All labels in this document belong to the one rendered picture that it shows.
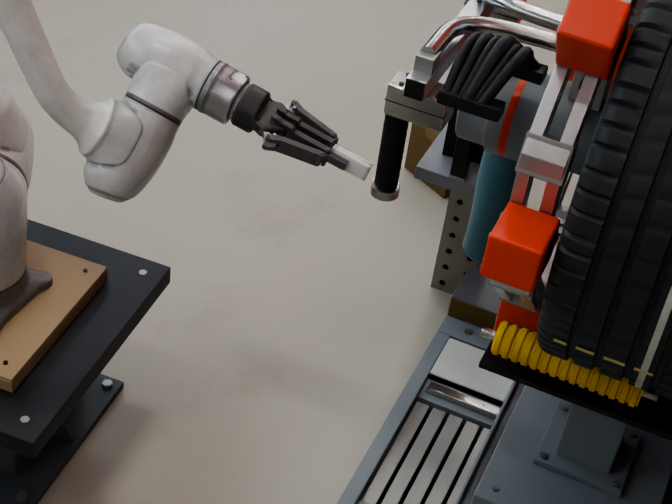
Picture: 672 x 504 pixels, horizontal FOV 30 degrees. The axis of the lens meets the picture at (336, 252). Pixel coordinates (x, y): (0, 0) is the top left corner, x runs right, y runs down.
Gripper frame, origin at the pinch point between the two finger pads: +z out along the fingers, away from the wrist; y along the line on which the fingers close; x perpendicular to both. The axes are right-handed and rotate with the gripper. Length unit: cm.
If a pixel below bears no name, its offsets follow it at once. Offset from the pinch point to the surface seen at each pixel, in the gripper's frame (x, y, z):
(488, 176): -1.8, 12.7, 21.3
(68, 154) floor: 91, 67, -67
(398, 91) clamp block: -25.6, -13.9, 2.3
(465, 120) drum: -18.6, -1.4, 12.8
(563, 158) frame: -34.6, -22.8, 25.7
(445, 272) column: 60, 59, 28
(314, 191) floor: 75, 81, -9
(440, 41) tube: -33.0, -9.0, 4.1
